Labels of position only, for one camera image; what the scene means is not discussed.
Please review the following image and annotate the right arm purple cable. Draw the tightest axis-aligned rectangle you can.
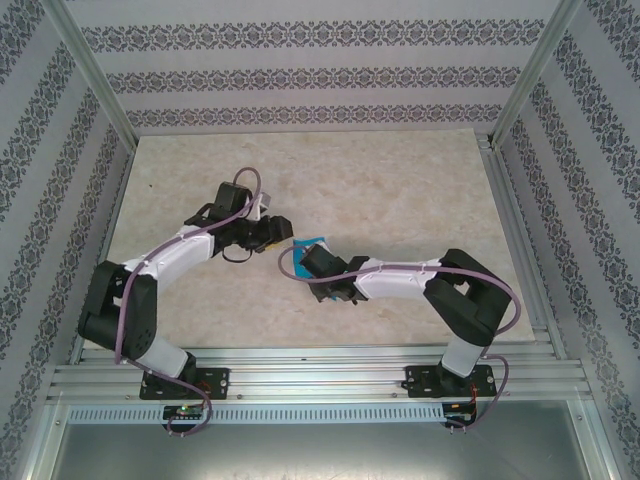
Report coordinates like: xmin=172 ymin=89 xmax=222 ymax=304
xmin=277 ymin=243 xmax=520 ymax=436

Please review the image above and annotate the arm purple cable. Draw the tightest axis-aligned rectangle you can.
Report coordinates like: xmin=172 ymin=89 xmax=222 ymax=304
xmin=277 ymin=243 xmax=520 ymax=436
xmin=113 ymin=167 xmax=265 ymax=440

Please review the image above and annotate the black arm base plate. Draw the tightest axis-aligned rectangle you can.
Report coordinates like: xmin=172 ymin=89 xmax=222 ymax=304
xmin=405 ymin=364 xmax=497 ymax=400
xmin=139 ymin=367 xmax=231 ymax=401

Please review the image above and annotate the aluminium frame post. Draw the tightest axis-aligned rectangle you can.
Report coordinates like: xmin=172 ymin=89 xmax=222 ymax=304
xmin=42 ymin=0 xmax=140 ymax=147
xmin=491 ymin=0 xmax=586 ymax=150

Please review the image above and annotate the slotted grey cable duct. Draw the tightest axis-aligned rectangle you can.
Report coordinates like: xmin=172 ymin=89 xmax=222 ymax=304
xmin=67 ymin=403 xmax=447 ymax=425

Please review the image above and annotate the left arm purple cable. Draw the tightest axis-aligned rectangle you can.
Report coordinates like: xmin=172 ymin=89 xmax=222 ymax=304
xmin=113 ymin=167 xmax=265 ymax=440

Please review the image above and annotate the aluminium mounting rail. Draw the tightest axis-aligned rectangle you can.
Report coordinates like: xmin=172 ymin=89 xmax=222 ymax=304
xmin=47 ymin=344 xmax=586 ymax=402

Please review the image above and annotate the small circuit board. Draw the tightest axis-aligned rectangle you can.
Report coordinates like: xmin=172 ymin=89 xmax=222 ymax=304
xmin=443 ymin=402 xmax=476 ymax=426
xmin=163 ymin=404 xmax=206 ymax=420

